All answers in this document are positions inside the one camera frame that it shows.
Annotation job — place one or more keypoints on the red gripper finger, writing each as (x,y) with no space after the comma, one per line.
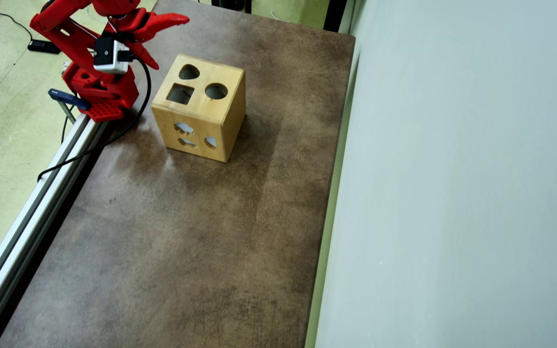
(144,55)
(162,21)

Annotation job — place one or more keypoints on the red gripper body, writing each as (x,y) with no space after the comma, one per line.
(139,27)

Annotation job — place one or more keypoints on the wooden shape sorter box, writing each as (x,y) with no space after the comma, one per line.
(200,111)

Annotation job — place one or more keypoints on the black furniture leg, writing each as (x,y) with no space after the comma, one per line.
(335,14)

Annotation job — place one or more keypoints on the red robot arm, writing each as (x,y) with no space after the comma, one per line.
(109,94)

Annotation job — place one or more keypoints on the black power adapter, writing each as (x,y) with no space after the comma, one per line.
(41,46)

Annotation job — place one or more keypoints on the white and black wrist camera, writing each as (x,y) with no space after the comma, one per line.
(109,55)

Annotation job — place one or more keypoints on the blue clamp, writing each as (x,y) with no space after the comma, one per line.
(68,98)

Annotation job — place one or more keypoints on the black furniture base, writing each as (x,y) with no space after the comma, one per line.
(231,5)

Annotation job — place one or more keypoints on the aluminium profile rail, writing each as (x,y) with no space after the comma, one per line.
(27,227)

